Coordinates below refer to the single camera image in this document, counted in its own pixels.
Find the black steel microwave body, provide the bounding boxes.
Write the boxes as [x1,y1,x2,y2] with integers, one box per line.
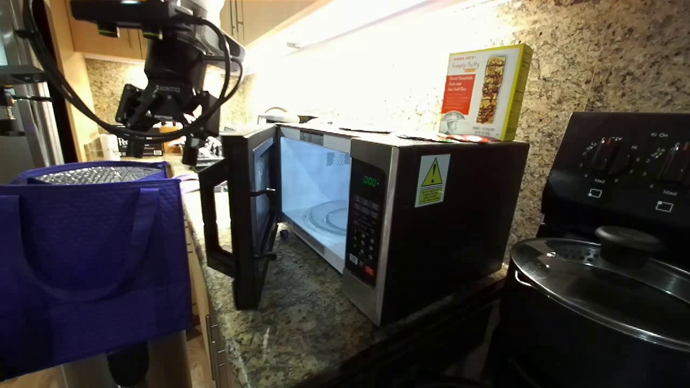
[275,123,531,329]

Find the glass pot lid black knob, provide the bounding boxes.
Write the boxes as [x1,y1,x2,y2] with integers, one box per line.
[510,224,690,354]

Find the green white food box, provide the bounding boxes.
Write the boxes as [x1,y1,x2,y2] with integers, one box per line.
[438,40,535,145]

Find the microwave door with handle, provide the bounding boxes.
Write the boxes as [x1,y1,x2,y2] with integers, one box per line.
[197,123,286,312]

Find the black electric stove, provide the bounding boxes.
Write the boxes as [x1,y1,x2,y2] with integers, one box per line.
[540,109,690,271]

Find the wooden side panel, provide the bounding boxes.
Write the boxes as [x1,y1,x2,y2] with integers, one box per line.
[43,0,103,163]

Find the grey steel appliance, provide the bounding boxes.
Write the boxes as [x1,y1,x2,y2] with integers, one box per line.
[0,0,67,181]

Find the black cooking pot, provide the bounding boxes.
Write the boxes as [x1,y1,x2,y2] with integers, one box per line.
[501,262,690,388]

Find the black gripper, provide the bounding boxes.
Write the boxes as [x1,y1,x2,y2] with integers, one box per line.
[115,67,224,169]

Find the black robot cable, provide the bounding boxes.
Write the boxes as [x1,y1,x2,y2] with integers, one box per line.
[24,0,219,146]
[193,10,248,117]

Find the wooden wall cabinet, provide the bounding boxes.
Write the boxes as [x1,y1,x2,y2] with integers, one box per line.
[67,0,327,65]

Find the white round bowl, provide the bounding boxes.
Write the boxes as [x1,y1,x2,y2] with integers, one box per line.
[258,106,297,128]

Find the green warning sticker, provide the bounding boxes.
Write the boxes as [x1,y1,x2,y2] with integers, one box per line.
[412,151,453,212]

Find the black round object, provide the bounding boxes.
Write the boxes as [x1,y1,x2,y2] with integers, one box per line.
[106,342,151,388]

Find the blue tote bag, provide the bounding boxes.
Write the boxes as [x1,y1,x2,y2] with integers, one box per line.
[0,159,194,384]

